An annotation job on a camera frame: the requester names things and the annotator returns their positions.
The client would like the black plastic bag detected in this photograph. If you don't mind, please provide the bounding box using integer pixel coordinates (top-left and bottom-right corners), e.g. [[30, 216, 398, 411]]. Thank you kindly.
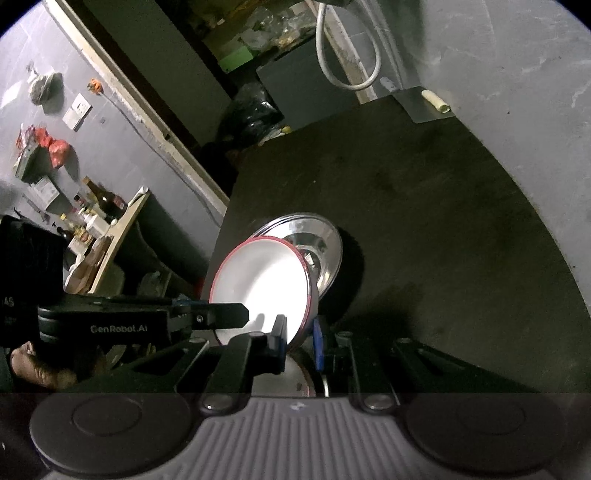
[[222, 83, 288, 145]]

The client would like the grey plastic bag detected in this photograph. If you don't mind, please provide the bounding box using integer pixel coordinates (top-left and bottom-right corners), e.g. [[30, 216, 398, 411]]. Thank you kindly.
[[27, 71, 64, 105]]

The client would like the stainless steel bowl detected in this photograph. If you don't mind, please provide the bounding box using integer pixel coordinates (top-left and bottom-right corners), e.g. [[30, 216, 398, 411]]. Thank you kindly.
[[281, 216, 341, 291]]

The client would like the stainless steel plate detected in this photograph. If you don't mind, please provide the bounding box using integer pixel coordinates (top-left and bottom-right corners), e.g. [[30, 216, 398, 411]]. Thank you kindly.
[[248, 211, 345, 299]]

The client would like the white wall switch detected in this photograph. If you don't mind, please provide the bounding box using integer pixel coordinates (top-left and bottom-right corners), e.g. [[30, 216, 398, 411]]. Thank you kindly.
[[62, 92, 93, 132]]

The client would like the white hose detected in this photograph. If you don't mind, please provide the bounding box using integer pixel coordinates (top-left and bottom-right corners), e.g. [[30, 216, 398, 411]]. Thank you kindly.
[[315, 0, 384, 90]]

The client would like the red plastic bag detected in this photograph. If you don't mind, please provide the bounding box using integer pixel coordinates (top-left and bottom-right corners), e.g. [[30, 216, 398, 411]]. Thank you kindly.
[[36, 129, 73, 168]]

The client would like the dark glass bottle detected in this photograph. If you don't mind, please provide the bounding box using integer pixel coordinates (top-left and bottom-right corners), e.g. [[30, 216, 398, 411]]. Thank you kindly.
[[83, 176, 126, 221]]

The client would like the white enamel plate red rim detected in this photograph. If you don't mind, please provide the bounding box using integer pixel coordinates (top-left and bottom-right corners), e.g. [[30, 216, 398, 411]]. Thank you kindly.
[[208, 236, 320, 348]]

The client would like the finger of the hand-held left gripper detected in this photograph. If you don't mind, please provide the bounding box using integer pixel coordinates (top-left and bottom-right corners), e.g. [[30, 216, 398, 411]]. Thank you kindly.
[[187, 302, 251, 331]]

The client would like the person's left hand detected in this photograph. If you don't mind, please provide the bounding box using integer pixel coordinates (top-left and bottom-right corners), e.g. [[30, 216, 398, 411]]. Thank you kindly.
[[9, 342, 114, 389]]

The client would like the beige door frame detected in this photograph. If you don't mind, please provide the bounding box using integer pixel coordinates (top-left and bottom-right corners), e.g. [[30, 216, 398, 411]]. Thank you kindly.
[[44, 0, 232, 227]]

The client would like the beige wall trim strip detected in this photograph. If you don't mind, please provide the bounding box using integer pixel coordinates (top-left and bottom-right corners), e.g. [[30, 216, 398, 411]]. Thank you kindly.
[[318, 0, 379, 104]]

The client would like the white wall socket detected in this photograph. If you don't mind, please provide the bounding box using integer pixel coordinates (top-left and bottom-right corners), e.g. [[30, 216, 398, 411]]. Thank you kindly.
[[32, 178, 61, 207]]

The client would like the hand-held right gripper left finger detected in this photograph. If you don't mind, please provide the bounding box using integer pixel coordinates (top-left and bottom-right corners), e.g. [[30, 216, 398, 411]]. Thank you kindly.
[[65, 314, 289, 414]]

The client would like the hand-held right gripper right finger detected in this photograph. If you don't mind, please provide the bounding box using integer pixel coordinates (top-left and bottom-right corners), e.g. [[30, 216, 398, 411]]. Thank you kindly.
[[312, 318, 542, 412]]

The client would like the green box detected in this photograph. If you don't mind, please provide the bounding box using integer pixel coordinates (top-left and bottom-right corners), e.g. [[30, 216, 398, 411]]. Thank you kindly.
[[219, 46, 257, 72]]

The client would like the dark grey cabinet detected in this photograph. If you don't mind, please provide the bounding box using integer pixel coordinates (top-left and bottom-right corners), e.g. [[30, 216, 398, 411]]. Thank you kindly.
[[256, 34, 362, 132]]

